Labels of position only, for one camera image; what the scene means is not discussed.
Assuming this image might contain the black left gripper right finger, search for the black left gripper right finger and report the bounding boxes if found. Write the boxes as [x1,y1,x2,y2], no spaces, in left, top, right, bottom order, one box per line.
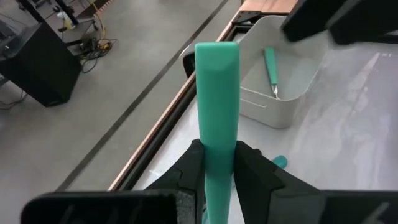
[233,140,321,224]

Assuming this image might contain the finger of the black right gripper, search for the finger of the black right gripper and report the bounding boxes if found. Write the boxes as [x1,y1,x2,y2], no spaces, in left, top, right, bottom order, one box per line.
[329,0,398,45]
[281,0,348,43]

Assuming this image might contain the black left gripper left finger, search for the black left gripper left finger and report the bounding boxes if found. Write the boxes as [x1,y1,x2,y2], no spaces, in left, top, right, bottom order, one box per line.
[145,139,206,224]

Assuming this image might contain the teal-handled spoon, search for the teal-handled spoon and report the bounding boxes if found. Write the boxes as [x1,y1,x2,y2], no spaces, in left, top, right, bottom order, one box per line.
[272,154,289,169]
[194,41,241,224]
[263,46,280,100]

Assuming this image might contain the light grey plastic bin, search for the light grey plastic bin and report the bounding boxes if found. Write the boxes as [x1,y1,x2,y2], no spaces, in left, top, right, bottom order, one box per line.
[238,14,330,129]

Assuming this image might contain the black equipment stand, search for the black equipment stand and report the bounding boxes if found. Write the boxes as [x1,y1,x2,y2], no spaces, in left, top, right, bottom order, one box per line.
[17,0,98,44]

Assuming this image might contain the black floor cabinet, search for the black floor cabinet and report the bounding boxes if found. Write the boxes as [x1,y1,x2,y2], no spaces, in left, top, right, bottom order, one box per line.
[0,21,82,108]

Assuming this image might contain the tangled floor cables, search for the tangled floor cables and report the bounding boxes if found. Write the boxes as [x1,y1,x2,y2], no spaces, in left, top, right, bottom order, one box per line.
[77,37,118,75]

